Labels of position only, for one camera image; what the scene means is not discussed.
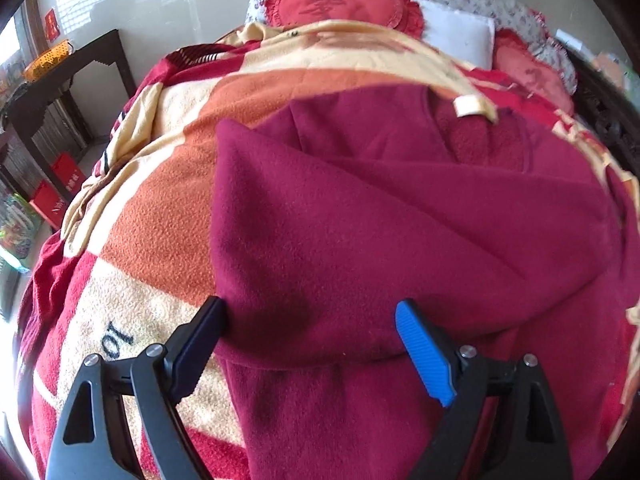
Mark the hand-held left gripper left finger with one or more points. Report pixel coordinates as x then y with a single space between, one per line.
200 340

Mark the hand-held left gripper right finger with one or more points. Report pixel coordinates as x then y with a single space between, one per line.
425 355

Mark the maroon fleece garment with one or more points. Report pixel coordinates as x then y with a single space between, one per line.
350 220

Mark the printed fleece blanket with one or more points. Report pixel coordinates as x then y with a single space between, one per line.
165 220

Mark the red gift bag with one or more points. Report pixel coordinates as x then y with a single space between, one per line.
70 172
47 205

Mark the colourful plastic bag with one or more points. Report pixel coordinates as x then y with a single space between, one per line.
17 230

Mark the red heart cushion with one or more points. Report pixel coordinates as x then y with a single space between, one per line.
530 72
340 2

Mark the dark carved wooden headboard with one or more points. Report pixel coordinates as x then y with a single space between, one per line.
605 110

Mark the dark wooden side table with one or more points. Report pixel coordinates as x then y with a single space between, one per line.
100 52

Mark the yellow plastic basket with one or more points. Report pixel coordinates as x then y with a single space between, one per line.
47 60

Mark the white pillow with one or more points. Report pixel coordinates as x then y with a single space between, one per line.
460 32

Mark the pile of bedside clutter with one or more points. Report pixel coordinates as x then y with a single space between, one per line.
612 67

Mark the white flat box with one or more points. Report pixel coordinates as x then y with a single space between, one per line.
569 37

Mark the red wall sticker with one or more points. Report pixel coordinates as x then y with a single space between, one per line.
51 25

